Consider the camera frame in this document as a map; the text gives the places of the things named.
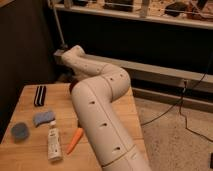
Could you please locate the red ceramic bowl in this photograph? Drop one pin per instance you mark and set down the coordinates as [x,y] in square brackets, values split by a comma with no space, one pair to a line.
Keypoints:
[72,84]

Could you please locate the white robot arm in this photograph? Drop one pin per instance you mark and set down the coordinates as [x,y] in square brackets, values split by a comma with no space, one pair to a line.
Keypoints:
[92,100]

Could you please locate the orange toy carrot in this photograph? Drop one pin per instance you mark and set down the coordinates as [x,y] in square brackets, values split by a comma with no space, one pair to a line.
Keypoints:
[75,139]

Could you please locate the metal pole stand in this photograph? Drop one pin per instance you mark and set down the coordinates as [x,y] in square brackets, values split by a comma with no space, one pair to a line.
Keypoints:
[60,26]

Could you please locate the blue sponge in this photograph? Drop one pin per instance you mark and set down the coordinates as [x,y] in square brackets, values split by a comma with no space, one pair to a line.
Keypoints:
[43,117]

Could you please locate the white tube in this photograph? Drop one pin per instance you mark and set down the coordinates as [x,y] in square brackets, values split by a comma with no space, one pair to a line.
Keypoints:
[54,147]

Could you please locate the round blue scrubber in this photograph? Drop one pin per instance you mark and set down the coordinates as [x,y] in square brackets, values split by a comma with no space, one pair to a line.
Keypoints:
[20,131]

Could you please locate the white shelf with clutter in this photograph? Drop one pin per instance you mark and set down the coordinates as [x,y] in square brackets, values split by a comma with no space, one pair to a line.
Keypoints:
[188,13]

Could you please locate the grey baseboard rail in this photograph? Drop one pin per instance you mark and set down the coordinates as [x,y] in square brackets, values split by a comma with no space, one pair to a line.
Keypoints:
[164,84]

